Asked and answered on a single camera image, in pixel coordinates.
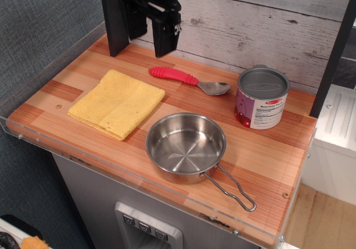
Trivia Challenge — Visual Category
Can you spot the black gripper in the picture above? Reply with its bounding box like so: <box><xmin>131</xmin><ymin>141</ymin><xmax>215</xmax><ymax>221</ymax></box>
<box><xmin>122</xmin><ymin>0</ymin><xmax>181</xmax><ymax>57</ymax></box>

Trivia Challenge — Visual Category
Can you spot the red handled metal spoon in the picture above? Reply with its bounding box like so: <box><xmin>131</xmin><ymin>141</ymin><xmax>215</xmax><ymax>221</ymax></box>
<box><xmin>149</xmin><ymin>67</ymin><xmax>231</xmax><ymax>96</ymax></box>

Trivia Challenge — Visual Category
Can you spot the yellow folded cloth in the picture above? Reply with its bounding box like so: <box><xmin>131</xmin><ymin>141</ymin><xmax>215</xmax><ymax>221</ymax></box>
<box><xmin>67</xmin><ymin>69</ymin><xmax>165</xmax><ymax>141</ymax></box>

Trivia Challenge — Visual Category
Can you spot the small steel saucepan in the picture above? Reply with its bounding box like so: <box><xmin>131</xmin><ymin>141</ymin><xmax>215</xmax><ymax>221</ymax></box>
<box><xmin>145</xmin><ymin>112</ymin><xmax>256</xmax><ymax>212</ymax></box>

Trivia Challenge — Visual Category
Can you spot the toy cherry can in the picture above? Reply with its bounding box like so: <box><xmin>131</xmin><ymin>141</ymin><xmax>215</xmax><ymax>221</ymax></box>
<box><xmin>235</xmin><ymin>64</ymin><xmax>290</xmax><ymax>130</ymax></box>

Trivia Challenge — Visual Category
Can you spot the grey toy fridge cabinet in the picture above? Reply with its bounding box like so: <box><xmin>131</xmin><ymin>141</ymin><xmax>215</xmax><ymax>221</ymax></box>
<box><xmin>53</xmin><ymin>155</ymin><xmax>257</xmax><ymax>248</ymax></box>

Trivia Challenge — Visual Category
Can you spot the silver ice dispenser panel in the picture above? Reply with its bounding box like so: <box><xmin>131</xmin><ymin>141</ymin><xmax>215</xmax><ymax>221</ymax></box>
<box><xmin>115</xmin><ymin>201</ymin><xmax>184</xmax><ymax>248</ymax></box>

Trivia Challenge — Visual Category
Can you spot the white toy sink unit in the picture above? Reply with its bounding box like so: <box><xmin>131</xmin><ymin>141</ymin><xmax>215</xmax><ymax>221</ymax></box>
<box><xmin>301</xmin><ymin>85</ymin><xmax>355</xmax><ymax>205</ymax></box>

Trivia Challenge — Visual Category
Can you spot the orange object at corner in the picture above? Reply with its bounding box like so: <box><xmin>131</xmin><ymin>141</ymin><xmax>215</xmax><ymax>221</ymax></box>
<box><xmin>20</xmin><ymin>236</ymin><xmax>50</xmax><ymax>249</ymax></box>

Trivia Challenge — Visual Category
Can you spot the dark grey upright post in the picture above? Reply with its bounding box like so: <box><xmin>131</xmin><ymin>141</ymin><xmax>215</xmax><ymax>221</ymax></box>
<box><xmin>101</xmin><ymin>0</ymin><xmax>130</xmax><ymax>57</ymax></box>

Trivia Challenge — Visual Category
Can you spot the clear acrylic guard rail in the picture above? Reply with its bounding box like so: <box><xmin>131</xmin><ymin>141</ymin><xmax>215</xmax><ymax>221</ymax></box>
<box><xmin>1</xmin><ymin>24</ymin><xmax>316</xmax><ymax>248</ymax></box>

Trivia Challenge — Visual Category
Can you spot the dark right frame post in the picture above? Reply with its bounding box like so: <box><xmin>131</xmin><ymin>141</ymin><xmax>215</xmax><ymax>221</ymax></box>
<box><xmin>309</xmin><ymin>0</ymin><xmax>355</xmax><ymax>118</ymax></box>

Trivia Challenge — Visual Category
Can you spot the black braided cable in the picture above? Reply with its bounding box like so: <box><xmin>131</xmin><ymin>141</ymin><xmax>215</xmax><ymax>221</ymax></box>
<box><xmin>0</xmin><ymin>231</ymin><xmax>20</xmax><ymax>249</ymax></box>

